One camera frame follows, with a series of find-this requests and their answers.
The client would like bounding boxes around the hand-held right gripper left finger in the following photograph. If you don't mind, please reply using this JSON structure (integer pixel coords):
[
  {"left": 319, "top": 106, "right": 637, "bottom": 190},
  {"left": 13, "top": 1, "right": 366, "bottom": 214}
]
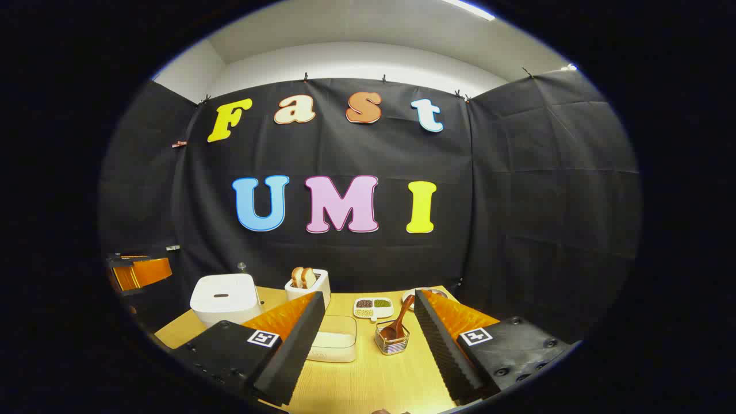
[{"left": 170, "top": 290, "right": 327, "bottom": 408}]

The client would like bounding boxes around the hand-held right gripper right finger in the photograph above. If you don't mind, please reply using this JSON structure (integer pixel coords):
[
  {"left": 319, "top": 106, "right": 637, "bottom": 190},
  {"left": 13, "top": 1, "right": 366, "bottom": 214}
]
[{"left": 414, "top": 289, "right": 576, "bottom": 406}]

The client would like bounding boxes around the clear container of white rice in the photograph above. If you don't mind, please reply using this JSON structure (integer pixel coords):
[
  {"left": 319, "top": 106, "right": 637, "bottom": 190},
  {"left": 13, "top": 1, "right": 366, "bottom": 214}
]
[{"left": 306, "top": 315, "right": 358, "bottom": 363}]

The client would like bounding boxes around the wire chopstick holder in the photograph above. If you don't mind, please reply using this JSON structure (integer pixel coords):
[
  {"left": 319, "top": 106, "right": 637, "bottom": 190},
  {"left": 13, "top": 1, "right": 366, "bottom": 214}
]
[{"left": 375, "top": 321, "right": 411, "bottom": 356}]

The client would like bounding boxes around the brown wooden spoon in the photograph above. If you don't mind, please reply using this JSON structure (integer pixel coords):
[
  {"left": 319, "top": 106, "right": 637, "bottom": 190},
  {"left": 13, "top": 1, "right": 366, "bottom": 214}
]
[{"left": 379, "top": 294, "right": 416, "bottom": 341}]

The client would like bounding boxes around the white rice cooker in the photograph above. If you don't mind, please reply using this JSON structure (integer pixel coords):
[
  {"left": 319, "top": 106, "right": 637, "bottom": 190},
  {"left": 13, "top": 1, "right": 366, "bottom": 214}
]
[{"left": 190, "top": 274, "right": 264, "bottom": 328}]

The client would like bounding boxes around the white round plate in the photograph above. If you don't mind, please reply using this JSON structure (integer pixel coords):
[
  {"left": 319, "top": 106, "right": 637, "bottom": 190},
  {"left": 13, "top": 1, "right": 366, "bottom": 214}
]
[{"left": 402, "top": 287, "right": 449, "bottom": 311}]

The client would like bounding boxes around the white toaster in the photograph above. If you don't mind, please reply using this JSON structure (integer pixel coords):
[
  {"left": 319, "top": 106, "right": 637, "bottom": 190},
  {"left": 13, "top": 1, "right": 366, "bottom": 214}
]
[{"left": 285, "top": 269, "right": 332, "bottom": 311}]

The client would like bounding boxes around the white divided dish of beans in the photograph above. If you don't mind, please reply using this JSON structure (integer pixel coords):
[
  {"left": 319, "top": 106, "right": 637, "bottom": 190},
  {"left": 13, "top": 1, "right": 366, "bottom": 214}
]
[{"left": 353, "top": 297, "right": 395, "bottom": 321}]

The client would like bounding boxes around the black backdrop cloth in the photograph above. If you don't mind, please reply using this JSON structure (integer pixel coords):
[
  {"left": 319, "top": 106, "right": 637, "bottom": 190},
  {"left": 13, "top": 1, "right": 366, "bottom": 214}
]
[{"left": 98, "top": 69, "right": 642, "bottom": 346}]

